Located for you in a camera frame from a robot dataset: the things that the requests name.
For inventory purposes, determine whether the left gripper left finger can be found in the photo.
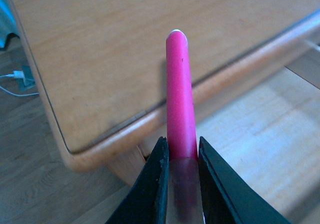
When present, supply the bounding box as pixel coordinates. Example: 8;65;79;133
107;137;169;224

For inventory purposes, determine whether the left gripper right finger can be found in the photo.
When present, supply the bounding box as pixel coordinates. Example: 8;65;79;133
198;137;290;224

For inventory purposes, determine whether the pink marker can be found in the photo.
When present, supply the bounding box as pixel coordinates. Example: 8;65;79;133
166;29;204;224

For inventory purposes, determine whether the wooden drawer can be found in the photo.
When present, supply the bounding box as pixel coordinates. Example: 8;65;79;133
197;40;320;224

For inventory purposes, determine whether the wooden dresser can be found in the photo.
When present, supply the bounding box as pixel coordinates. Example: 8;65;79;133
7;0;320;185

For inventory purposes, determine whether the open metal floor socket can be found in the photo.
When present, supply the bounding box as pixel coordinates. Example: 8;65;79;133
17;65;36;91

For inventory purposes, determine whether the white charger plug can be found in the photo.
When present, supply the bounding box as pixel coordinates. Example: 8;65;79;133
12;70;25;79

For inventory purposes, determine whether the grey pleated curtain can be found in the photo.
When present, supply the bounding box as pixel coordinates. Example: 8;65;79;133
0;0;19;49

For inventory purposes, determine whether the white charging cable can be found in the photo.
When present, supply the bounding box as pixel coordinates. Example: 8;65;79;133
0;73;40;97

